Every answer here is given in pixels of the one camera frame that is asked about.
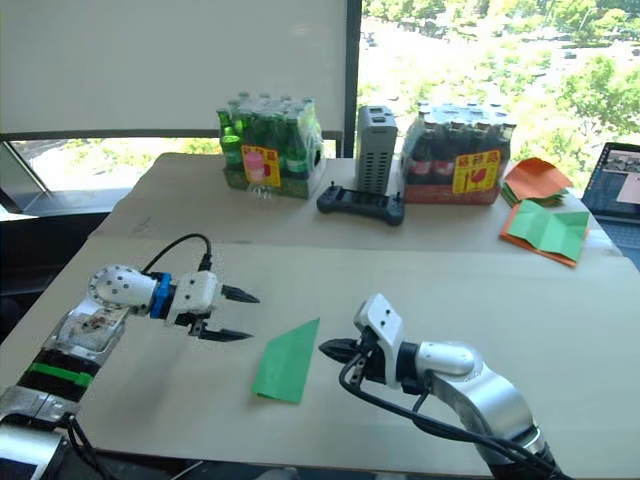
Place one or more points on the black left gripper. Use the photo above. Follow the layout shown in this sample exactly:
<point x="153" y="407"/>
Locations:
<point x="197" y="327"/>

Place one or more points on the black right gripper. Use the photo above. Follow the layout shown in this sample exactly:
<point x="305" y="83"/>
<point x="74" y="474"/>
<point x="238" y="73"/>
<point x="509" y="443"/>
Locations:
<point x="372" y="360"/>

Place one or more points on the green paper sheet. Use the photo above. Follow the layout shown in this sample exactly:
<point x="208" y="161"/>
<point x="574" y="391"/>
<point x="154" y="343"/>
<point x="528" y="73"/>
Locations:
<point x="545" y="227"/>
<point x="287" y="365"/>

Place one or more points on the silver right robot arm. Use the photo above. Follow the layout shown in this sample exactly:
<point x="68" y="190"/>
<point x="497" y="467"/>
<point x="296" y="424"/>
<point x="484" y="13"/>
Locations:
<point x="490" y="395"/>

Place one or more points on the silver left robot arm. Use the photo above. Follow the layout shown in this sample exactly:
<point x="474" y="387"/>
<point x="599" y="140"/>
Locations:
<point x="117" y="290"/>

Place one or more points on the green creased paper sheet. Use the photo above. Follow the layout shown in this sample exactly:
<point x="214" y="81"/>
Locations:
<point x="545" y="227"/>

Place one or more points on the orange flat paper sheet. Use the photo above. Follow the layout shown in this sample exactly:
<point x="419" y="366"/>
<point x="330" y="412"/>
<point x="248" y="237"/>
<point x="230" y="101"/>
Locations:
<point x="572" y="261"/>

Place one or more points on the orange folded paper sheet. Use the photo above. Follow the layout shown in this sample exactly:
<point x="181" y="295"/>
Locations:
<point x="535" y="172"/>

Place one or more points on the black handheld controller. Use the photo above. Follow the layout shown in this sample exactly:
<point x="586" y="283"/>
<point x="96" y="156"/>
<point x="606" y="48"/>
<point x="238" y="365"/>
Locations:
<point x="360" y="202"/>

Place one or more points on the small clear pink bottle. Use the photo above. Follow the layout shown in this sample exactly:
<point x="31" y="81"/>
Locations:
<point x="254" y="167"/>

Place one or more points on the green glass bottle pack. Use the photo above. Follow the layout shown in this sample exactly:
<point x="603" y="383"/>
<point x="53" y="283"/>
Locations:
<point x="295" y="150"/>

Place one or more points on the grey tower device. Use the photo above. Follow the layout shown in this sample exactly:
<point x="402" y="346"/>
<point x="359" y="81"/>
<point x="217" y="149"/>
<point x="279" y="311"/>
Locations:
<point x="375" y="150"/>

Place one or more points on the cola glass bottle pack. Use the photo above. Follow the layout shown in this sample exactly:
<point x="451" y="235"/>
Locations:
<point x="435" y="155"/>

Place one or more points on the green orange paper stack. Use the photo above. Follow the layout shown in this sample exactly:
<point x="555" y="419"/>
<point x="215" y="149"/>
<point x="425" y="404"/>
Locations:
<point x="530" y="197"/>

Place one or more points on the white roller blind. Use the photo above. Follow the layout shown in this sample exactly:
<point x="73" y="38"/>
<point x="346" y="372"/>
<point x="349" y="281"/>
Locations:
<point x="175" y="65"/>

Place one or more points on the open laptop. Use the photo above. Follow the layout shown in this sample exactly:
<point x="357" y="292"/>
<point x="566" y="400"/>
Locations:
<point x="620" y="175"/>

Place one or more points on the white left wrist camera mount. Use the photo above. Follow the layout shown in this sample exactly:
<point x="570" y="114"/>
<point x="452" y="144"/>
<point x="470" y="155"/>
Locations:
<point x="197" y="295"/>

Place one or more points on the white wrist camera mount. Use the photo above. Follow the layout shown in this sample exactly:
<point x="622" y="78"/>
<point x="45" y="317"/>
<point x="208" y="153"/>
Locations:
<point x="382" y="315"/>
<point x="197" y="295"/>

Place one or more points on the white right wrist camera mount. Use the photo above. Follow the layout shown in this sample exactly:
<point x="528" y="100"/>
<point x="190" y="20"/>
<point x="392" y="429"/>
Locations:
<point x="382" y="315"/>

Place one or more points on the black window post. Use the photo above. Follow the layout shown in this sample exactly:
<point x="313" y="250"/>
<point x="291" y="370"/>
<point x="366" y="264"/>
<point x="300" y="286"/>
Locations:
<point x="353" y="75"/>

